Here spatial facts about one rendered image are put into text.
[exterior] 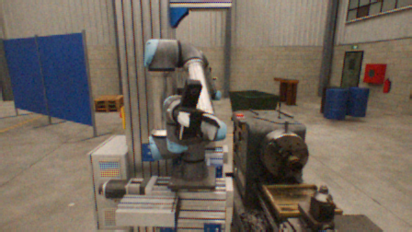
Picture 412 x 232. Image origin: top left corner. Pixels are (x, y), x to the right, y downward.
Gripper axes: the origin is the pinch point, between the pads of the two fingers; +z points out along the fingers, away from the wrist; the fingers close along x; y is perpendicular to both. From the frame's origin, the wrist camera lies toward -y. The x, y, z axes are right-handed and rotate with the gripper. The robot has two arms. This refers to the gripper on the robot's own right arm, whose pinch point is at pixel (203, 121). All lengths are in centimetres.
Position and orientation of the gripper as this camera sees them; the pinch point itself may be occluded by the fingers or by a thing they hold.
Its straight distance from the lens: 54.5
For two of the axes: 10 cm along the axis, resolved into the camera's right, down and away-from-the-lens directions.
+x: -9.4, -0.6, -3.4
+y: -1.3, 9.8, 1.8
